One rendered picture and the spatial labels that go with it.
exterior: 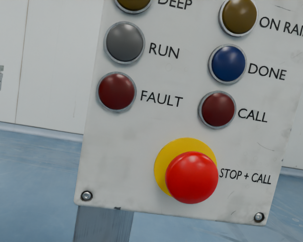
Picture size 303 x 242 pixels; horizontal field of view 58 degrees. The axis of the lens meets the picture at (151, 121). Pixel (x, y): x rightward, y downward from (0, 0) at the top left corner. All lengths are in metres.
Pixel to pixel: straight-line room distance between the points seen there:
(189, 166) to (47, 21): 3.80
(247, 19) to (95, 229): 0.25
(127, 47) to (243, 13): 0.09
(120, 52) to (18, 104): 3.87
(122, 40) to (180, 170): 0.10
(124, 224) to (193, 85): 0.17
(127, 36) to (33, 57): 3.77
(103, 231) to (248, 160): 0.17
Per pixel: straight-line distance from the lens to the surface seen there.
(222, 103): 0.22
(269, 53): 0.24
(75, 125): 3.90
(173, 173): 0.20
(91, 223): 0.31
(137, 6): 0.21
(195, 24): 0.22
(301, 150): 4.69
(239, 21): 0.22
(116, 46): 0.20
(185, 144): 0.22
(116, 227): 0.32
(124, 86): 0.20
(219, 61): 0.22
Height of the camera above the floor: 1.03
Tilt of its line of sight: 9 degrees down
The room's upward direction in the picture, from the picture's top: 11 degrees clockwise
